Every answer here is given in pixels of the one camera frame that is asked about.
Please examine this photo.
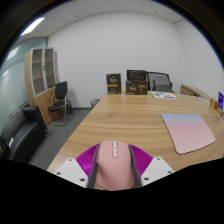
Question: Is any printed white paper sheet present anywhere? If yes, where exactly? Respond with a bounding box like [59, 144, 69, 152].
[148, 90, 178, 100]

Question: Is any purple sign card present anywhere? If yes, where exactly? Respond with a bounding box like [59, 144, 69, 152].
[217, 91, 224, 112]

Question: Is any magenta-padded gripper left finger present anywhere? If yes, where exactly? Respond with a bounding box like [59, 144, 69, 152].
[53, 143, 101, 189]

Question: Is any pink and blue mouse pad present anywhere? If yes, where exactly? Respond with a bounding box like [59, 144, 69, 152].
[160, 112, 217, 155]

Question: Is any black visitor chair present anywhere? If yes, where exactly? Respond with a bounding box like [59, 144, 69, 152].
[48, 80, 73, 127]

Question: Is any wooden side desk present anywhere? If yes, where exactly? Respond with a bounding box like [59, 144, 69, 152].
[180, 83, 214, 104]

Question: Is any black leather sofa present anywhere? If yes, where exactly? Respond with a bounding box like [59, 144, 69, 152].
[0, 105, 49, 164]

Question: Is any wide brown cardboard box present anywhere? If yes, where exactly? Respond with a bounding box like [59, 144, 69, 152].
[125, 79, 149, 96]

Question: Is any small orange box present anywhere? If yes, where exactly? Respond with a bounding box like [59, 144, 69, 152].
[209, 98, 219, 110]

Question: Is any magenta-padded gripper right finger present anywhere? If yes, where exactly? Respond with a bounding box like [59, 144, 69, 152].
[128, 143, 176, 188]

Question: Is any wooden shelf unit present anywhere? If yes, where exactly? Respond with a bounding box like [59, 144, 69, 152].
[24, 46, 61, 128]

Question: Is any grey waste bin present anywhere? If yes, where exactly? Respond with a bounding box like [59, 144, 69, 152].
[90, 98, 101, 109]

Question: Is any ceiling light panel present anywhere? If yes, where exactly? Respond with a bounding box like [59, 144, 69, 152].
[19, 17, 46, 37]

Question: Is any pink computer mouse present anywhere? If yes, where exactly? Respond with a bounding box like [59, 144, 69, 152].
[95, 140, 135, 192]

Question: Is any black and white box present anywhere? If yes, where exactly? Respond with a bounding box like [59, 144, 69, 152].
[126, 69, 148, 82]

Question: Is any grey mesh office chair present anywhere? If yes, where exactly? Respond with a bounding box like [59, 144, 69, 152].
[146, 71, 175, 94]

